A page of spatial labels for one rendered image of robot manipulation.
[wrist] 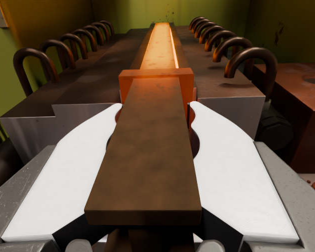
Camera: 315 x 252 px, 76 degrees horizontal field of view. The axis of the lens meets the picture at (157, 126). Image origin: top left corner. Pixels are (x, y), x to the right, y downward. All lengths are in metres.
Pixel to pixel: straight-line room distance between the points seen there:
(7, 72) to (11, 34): 0.05
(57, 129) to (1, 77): 0.20
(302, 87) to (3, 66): 0.36
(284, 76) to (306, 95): 0.05
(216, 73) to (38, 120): 0.16
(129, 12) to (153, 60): 0.45
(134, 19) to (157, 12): 0.06
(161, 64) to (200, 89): 0.04
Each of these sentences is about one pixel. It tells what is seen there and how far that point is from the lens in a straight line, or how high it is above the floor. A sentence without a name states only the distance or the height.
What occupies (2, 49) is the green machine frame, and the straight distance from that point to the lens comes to 0.35.
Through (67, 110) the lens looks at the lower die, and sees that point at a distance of 0.17.
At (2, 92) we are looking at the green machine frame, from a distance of 0.38.
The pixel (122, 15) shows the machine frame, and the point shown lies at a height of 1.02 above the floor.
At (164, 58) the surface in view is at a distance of 0.19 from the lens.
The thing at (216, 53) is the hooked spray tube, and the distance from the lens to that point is 0.21.
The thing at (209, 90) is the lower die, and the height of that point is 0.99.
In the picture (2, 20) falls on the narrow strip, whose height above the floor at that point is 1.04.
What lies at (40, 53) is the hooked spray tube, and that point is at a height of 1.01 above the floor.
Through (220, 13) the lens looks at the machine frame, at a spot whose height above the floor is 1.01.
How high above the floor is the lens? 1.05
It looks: 32 degrees down
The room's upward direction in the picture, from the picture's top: 3 degrees counter-clockwise
